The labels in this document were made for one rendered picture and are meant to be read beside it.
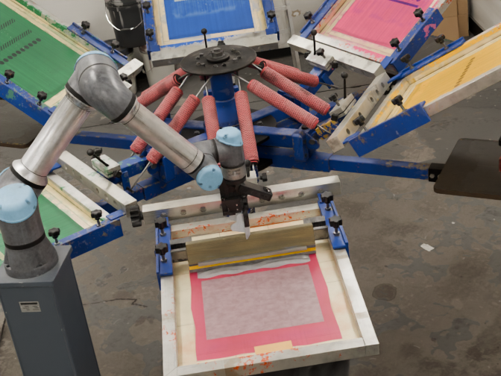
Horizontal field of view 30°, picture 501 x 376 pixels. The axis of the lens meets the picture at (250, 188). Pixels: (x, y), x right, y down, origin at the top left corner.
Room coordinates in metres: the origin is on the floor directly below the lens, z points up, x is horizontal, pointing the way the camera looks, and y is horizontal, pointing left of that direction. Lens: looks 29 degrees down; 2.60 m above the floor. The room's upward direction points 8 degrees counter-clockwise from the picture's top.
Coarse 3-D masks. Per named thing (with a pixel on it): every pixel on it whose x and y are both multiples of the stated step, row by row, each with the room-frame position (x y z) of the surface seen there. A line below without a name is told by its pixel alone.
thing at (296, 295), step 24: (288, 264) 2.46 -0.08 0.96; (312, 264) 2.44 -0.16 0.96; (264, 288) 2.35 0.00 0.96; (288, 288) 2.33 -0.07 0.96; (312, 288) 2.32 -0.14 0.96; (264, 312) 2.23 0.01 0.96; (288, 312) 2.21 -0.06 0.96; (312, 312) 2.20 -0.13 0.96; (288, 336) 2.10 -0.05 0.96; (312, 336) 2.09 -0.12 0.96; (336, 336) 2.07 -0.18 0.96
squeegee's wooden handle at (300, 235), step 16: (304, 224) 2.53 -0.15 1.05; (208, 240) 2.50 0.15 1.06; (224, 240) 2.50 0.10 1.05; (240, 240) 2.50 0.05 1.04; (256, 240) 2.50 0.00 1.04; (272, 240) 2.50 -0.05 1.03; (288, 240) 2.50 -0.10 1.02; (304, 240) 2.50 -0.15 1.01; (192, 256) 2.49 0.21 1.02; (208, 256) 2.49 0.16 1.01; (224, 256) 2.49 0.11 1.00
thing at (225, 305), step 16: (192, 272) 2.49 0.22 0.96; (240, 272) 2.45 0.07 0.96; (192, 288) 2.40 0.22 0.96; (208, 288) 2.39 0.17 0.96; (224, 288) 2.38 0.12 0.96; (240, 288) 2.37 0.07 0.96; (256, 288) 2.36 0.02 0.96; (192, 304) 2.32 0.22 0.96; (208, 304) 2.31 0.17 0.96; (224, 304) 2.29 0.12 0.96; (240, 304) 2.28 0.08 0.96; (256, 304) 2.27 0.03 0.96; (208, 320) 2.23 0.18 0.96; (224, 320) 2.22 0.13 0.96; (240, 320) 2.21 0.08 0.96; (256, 320) 2.20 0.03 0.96; (208, 336) 2.15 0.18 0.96; (224, 336) 2.14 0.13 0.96; (240, 336) 2.13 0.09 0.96; (256, 336) 2.12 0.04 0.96; (208, 352) 2.08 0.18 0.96; (224, 352) 2.07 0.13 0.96; (240, 352) 2.06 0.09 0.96
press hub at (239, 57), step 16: (208, 48) 3.54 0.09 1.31; (224, 48) 3.51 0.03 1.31; (240, 48) 3.49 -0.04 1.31; (192, 64) 3.39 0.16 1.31; (208, 64) 3.37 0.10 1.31; (224, 64) 3.32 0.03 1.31; (240, 64) 3.32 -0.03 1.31; (224, 80) 3.37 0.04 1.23; (224, 96) 3.37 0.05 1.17; (224, 112) 3.35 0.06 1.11; (256, 144) 3.25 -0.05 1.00
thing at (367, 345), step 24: (264, 216) 2.72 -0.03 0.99; (288, 216) 2.72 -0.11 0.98; (312, 216) 2.72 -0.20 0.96; (336, 264) 2.41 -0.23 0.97; (168, 288) 2.37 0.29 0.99; (168, 312) 2.25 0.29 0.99; (360, 312) 2.12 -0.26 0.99; (168, 336) 2.13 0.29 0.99; (360, 336) 2.04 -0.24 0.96; (168, 360) 2.02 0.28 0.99; (216, 360) 2.00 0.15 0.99; (240, 360) 1.98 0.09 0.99; (264, 360) 1.97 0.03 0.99; (288, 360) 1.97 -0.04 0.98; (312, 360) 1.97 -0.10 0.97; (336, 360) 1.97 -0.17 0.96
